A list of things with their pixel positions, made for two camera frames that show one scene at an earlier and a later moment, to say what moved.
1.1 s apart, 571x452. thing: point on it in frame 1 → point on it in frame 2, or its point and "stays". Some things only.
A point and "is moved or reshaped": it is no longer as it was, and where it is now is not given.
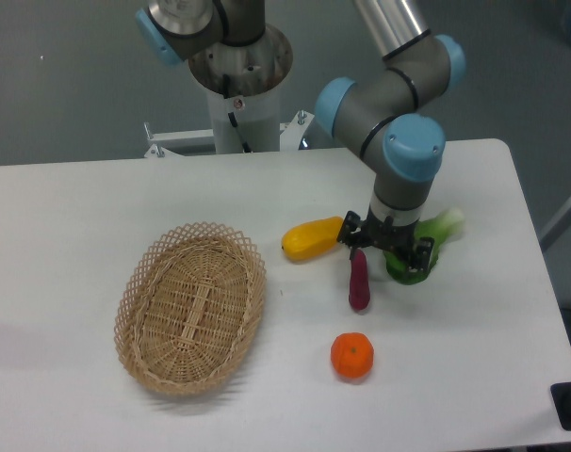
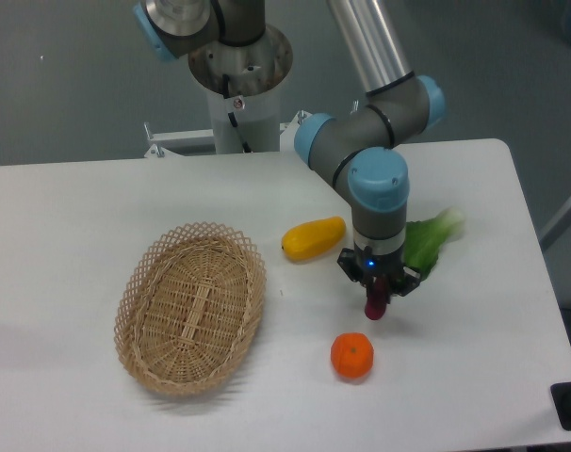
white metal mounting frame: (291, 134) stays
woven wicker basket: (189, 307) stays
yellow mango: (312, 239) stays
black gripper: (387, 235) → (360, 265)
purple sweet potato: (359, 287) is moved or reshaped
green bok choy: (439, 229) stays
